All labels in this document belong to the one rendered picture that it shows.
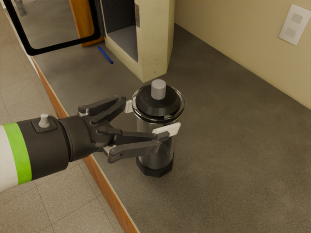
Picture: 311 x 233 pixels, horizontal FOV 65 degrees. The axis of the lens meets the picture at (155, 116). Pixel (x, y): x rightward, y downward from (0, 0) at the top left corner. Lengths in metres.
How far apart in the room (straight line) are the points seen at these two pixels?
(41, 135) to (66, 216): 1.37
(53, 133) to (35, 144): 0.03
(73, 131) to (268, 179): 0.54
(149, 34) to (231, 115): 0.39
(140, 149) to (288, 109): 0.64
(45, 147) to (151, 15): 0.57
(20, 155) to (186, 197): 0.43
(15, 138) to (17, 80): 2.44
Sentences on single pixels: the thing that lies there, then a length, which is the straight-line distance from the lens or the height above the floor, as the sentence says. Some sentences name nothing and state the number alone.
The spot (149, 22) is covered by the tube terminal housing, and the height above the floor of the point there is 1.18.
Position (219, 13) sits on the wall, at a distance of 1.15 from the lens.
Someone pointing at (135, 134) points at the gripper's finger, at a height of 1.19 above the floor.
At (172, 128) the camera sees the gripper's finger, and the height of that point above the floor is 1.16.
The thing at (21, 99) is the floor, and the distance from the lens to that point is 2.55.
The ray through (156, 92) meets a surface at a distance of 0.46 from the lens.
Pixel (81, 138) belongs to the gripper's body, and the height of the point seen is 1.24.
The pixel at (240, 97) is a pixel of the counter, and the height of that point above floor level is 0.94.
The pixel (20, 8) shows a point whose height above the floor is 1.18.
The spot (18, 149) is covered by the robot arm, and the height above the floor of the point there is 1.28.
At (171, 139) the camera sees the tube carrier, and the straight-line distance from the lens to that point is 0.54.
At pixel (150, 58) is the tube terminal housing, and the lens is 0.90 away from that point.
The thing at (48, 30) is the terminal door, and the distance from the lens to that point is 1.07.
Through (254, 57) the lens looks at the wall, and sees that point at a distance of 1.08.
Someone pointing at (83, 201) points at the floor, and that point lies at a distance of 1.74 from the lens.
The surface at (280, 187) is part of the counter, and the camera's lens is 0.75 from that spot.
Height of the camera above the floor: 1.54
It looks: 48 degrees down
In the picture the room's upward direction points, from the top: straight up
